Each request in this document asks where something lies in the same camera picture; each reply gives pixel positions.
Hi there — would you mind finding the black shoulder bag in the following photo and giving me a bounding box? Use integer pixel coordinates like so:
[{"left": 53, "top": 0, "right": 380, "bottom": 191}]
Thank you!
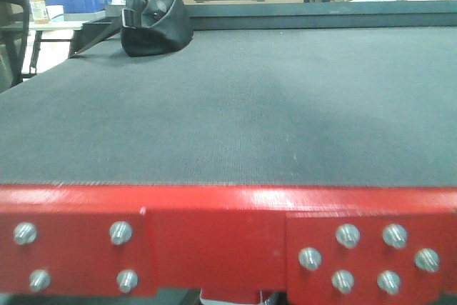
[{"left": 72, "top": 0, "right": 194, "bottom": 58}]

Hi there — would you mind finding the dark grey conveyor belt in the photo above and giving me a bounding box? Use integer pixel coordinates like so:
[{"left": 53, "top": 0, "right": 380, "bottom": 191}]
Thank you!
[{"left": 1, "top": 27, "right": 456, "bottom": 186}]

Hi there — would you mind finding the drink bottle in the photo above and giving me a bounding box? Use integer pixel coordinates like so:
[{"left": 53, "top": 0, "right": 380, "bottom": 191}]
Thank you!
[{"left": 29, "top": 0, "right": 49, "bottom": 24}]

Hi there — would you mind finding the red conveyor end frame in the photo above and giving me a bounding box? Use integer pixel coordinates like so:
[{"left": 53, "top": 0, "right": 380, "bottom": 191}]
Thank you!
[{"left": 1, "top": 184, "right": 456, "bottom": 304}]

